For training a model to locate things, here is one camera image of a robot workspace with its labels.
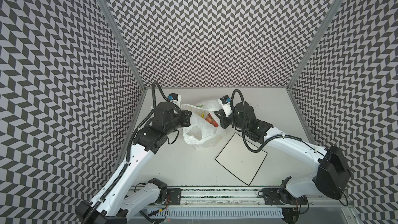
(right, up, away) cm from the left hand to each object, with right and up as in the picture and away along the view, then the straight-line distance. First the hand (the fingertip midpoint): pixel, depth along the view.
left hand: (191, 113), depth 71 cm
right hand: (+12, -2, +7) cm, 13 cm away
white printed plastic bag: (+5, -9, -3) cm, 10 cm away
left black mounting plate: (-8, -39, +2) cm, 40 cm away
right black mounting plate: (+38, -40, +2) cm, 55 cm away
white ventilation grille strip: (+20, -45, -1) cm, 49 cm away
